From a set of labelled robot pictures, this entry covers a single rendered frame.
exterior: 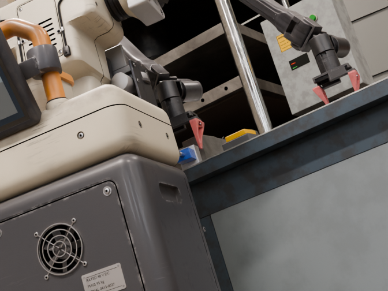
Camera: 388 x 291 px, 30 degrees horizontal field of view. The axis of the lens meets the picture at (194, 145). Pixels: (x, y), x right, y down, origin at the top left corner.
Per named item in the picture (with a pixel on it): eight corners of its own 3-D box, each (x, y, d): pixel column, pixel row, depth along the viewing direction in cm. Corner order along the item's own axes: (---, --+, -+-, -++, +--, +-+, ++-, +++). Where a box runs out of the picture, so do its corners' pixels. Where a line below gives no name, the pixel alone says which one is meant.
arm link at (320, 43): (303, 39, 196) (319, 29, 192) (317, 41, 201) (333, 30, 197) (312, 62, 194) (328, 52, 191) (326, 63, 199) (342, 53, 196)
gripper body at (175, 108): (165, 134, 197) (158, 110, 199) (200, 120, 194) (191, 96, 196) (157, 130, 191) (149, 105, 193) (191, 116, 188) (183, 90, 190)
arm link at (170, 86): (150, 86, 196) (161, 76, 192) (171, 85, 200) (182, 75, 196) (157, 109, 194) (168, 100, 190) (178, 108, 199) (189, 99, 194)
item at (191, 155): (187, 158, 179) (181, 138, 181) (169, 165, 181) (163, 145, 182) (204, 165, 191) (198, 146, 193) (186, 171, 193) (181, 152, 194)
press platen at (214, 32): (231, 29, 290) (227, 18, 291) (40, 134, 342) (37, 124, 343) (302, 58, 349) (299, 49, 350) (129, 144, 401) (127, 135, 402)
